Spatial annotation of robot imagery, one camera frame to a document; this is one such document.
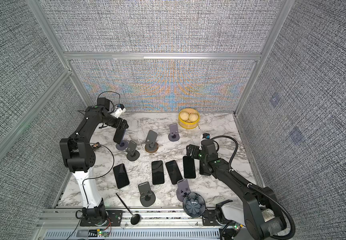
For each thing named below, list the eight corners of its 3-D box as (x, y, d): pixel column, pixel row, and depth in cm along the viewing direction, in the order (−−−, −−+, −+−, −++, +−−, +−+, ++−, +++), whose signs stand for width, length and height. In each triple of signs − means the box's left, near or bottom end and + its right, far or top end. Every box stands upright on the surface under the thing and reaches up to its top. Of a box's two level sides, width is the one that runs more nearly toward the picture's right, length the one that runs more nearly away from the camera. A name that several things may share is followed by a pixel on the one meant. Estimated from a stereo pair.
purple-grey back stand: (168, 141, 105) (168, 133, 98) (168, 131, 111) (168, 123, 104) (179, 141, 105) (179, 133, 98) (178, 131, 111) (179, 123, 104)
